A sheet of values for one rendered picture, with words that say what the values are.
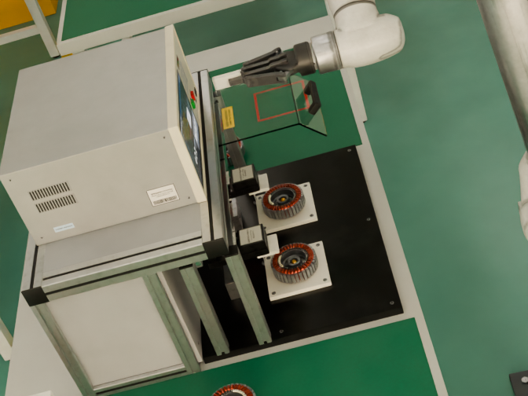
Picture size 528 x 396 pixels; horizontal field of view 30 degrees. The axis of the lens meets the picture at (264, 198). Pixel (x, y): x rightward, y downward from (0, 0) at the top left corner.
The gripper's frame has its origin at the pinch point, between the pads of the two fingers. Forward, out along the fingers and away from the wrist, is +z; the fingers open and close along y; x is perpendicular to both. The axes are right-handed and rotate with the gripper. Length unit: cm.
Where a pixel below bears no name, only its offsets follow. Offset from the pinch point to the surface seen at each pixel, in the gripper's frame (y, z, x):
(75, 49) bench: 136, 66, -50
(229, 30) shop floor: 250, 19, -121
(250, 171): 3.7, 2.6, -29.7
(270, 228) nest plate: -3.3, 1.5, -43.6
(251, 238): -21.8, 4.3, -29.8
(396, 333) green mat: -46, -22, -47
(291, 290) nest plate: -27, -1, -44
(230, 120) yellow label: 6.6, 3.4, -15.2
